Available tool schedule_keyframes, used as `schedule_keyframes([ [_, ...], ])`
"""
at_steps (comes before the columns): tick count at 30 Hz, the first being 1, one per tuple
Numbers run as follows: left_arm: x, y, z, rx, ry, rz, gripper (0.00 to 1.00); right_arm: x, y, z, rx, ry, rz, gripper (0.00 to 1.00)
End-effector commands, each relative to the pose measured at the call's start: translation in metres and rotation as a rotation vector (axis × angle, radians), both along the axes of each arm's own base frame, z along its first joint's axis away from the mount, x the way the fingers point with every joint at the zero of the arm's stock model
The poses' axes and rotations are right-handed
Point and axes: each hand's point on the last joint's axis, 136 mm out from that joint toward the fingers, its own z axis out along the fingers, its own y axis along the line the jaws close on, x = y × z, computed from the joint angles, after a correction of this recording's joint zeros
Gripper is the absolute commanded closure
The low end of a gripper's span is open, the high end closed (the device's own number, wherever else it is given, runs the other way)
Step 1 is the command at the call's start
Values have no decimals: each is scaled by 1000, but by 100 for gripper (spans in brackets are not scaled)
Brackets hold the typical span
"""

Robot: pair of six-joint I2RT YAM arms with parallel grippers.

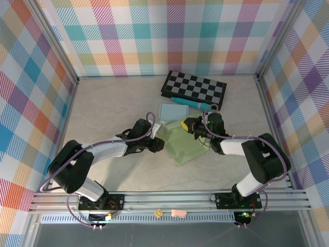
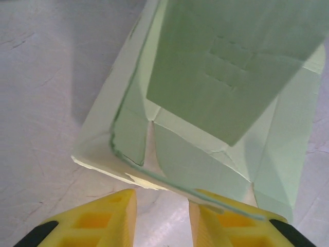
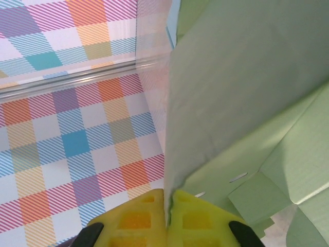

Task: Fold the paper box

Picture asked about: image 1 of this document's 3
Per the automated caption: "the aluminium side rail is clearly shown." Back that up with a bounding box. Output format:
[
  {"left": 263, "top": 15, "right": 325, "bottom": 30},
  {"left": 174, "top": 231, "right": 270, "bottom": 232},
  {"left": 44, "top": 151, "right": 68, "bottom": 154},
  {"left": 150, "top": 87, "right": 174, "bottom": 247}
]
[
  {"left": 45, "top": 77, "right": 79, "bottom": 193},
  {"left": 257, "top": 74, "right": 295, "bottom": 190}
]

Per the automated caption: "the aluminium front frame rail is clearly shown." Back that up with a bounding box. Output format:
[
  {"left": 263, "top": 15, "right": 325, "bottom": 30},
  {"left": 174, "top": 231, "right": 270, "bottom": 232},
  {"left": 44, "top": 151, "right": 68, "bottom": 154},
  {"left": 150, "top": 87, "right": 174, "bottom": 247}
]
[{"left": 28, "top": 189, "right": 313, "bottom": 214}]

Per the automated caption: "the black grey chessboard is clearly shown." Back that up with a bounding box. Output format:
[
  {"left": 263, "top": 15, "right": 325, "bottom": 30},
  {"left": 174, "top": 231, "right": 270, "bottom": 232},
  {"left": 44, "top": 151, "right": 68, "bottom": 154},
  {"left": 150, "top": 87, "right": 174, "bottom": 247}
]
[{"left": 160, "top": 70, "right": 227, "bottom": 106}]

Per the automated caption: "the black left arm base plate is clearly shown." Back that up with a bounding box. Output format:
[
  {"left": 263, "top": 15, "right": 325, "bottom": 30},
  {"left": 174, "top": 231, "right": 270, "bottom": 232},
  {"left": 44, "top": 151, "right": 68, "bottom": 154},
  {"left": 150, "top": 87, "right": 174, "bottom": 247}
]
[{"left": 78, "top": 194, "right": 125, "bottom": 210}]

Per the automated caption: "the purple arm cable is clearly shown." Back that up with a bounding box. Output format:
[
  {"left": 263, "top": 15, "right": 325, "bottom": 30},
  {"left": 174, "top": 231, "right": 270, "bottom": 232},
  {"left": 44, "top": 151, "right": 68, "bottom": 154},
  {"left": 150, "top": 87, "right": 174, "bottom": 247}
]
[
  {"left": 202, "top": 104, "right": 293, "bottom": 230},
  {"left": 40, "top": 112, "right": 156, "bottom": 230}
]

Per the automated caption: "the light blue paper box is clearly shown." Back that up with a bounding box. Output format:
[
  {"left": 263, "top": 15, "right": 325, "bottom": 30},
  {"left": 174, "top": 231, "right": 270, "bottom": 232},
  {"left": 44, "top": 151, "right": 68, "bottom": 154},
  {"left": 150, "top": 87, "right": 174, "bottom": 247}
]
[{"left": 158, "top": 103, "right": 190, "bottom": 124}]

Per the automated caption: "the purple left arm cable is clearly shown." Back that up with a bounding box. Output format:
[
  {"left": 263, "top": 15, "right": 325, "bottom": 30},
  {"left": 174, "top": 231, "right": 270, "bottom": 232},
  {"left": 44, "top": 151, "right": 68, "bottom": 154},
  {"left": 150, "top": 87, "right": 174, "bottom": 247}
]
[{"left": 40, "top": 112, "right": 156, "bottom": 230}]

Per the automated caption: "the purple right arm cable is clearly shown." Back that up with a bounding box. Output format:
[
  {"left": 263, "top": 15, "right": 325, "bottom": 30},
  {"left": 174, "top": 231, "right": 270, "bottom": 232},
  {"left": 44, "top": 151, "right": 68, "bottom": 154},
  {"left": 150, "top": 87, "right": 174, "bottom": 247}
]
[{"left": 202, "top": 104, "right": 293, "bottom": 230}]

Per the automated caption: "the small controller board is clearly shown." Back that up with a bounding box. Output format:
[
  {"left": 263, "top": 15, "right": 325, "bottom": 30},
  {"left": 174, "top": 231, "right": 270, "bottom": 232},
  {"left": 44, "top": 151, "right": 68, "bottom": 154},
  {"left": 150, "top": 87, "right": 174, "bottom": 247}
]
[
  {"left": 88, "top": 212, "right": 116, "bottom": 224},
  {"left": 233, "top": 210, "right": 252, "bottom": 225}
]

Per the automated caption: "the slotted grey cable duct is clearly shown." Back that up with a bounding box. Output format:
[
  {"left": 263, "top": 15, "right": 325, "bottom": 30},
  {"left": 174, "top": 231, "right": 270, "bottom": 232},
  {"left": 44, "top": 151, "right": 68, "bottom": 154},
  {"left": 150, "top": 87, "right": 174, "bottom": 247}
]
[{"left": 41, "top": 213, "right": 236, "bottom": 224}]

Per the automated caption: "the aluminium corner post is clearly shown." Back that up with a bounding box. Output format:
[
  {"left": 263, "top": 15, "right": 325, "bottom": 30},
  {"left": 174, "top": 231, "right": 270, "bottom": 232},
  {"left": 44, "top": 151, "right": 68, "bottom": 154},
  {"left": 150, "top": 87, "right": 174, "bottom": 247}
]
[
  {"left": 25, "top": 0, "right": 79, "bottom": 85},
  {"left": 257, "top": 0, "right": 306, "bottom": 80}
]

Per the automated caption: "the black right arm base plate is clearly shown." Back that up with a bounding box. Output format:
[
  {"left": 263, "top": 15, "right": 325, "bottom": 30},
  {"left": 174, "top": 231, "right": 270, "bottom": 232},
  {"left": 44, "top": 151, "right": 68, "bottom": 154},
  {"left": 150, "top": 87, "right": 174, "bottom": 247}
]
[{"left": 214, "top": 192, "right": 262, "bottom": 209}]

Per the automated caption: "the teal marker pen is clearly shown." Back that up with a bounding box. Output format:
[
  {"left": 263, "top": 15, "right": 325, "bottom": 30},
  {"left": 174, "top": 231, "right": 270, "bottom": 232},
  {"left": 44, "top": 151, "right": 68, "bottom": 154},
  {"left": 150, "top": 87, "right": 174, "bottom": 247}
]
[{"left": 171, "top": 96, "right": 220, "bottom": 112}]

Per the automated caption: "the light green paper box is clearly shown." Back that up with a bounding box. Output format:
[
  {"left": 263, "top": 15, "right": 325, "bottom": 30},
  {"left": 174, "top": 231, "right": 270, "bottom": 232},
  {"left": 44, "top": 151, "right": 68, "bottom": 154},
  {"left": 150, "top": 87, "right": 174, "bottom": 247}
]
[{"left": 160, "top": 113, "right": 210, "bottom": 164}]

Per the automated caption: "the small pink object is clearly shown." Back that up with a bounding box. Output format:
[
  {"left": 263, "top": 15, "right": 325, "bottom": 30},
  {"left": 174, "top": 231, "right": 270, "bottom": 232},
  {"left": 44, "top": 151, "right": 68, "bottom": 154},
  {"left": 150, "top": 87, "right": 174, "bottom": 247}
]
[{"left": 171, "top": 209, "right": 188, "bottom": 219}]

